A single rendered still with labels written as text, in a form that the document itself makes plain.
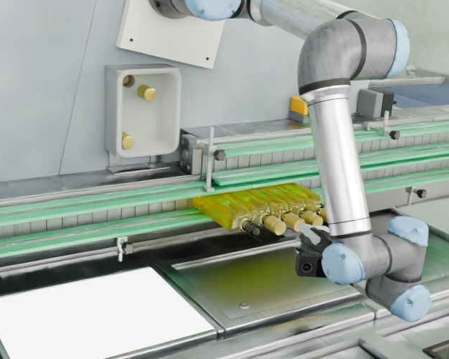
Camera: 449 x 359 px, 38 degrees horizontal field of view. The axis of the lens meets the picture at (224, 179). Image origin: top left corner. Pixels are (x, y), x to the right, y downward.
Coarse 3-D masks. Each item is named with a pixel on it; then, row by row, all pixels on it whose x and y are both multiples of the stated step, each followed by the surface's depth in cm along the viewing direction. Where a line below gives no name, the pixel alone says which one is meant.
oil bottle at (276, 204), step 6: (252, 192) 173; (258, 192) 173; (264, 192) 173; (264, 198) 169; (270, 198) 170; (276, 198) 170; (270, 204) 166; (276, 204) 166; (282, 204) 166; (276, 210) 165; (282, 210) 166; (288, 210) 167; (276, 216) 165
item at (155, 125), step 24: (144, 72) 161; (168, 72) 165; (120, 96) 160; (168, 96) 172; (120, 120) 162; (144, 120) 174; (168, 120) 174; (120, 144) 164; (144, 144) 174; (168, 144) 174
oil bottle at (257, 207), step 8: (232, 192) 171; (240, 192) 172; (248, 192) 172; (240, 200) 167; (248, 200) 166; (256, 200) 167; (248, 208) 164; (256, 208) 162; (264, 208) 163; (256, 216) 162
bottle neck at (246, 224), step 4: (244, 220) 159; (248, 220) 159; (240, 224) 159; (244, 224) 158; (248, 224) 157; (252, 224) 157; (256, 224) 157; (244, 228) 158; (248, 228) 157; (252, 228) 156; (256, 228) 158; (260, 228) 157; (248, 232) 157; (252, 232) 158; (256, 232) 158
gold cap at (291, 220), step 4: (288, 216) 162; (292, 216) 162; (296, 216) 162; (284, 220) 163; (288, 220) 162; (292, 220) 161; (296, 220) 160; (300, 220) 160; (288, 224) 162; (292, 224) 160; (296, 224) 160; (292, 228) 161; (296, 228) 160
